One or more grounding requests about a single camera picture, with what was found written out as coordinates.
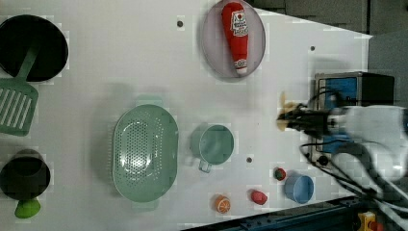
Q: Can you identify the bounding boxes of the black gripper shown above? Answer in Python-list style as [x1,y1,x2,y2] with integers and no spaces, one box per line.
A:
[285,104,329,139]

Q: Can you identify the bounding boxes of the yellow peeled toy banana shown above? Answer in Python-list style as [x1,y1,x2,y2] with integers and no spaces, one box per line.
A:
[276,91,298,131]

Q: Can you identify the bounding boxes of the silver black toaster oven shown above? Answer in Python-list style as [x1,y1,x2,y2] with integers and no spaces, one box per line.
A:
[310,72,395,166]

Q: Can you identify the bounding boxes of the toy strawberry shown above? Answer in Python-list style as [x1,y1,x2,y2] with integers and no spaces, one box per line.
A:
[274,167,286,181]

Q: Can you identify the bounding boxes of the blue small bowl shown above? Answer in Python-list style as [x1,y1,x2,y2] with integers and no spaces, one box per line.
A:
[284,174,315,204]

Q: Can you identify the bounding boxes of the red toy fruit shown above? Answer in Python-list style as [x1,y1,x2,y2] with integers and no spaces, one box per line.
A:
[250,191,268,205]

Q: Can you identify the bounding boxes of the yellow red toy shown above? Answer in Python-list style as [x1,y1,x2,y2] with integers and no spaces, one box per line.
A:
[358,212,384,231]

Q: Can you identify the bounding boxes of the toy orange half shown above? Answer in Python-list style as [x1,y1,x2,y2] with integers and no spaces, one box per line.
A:
[215,195,231,214]

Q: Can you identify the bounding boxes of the grey round plate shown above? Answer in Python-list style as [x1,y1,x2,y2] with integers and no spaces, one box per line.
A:
[200,0,266,79]

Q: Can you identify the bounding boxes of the red plush ketchup bottle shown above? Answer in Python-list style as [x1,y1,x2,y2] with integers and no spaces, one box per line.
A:
[221,2,248,75]

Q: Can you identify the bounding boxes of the green perforated colander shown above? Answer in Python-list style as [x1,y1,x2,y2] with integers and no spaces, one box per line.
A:
[112,95,179,206]

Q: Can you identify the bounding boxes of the black cylindrical pot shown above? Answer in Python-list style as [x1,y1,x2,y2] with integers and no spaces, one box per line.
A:
[0,149,51,200]

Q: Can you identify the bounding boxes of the green slotted spatula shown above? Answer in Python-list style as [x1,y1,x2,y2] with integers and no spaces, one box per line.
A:
[0,41,40,137]

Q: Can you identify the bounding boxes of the green toy pear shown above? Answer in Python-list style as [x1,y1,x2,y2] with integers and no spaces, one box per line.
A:
[14,198,41,218]

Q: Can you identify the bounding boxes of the black round pan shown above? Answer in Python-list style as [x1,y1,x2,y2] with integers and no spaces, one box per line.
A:
[0,14,68,82]

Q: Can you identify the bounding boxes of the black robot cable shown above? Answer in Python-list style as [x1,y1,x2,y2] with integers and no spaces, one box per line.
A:
[298,141,408,219]

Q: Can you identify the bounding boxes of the blue metal frame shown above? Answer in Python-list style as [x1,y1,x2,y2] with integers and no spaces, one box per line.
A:
[183,196,363,231]

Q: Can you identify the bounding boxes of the green cup with handle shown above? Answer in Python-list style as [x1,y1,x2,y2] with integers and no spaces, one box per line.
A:
[191,123,235,173]

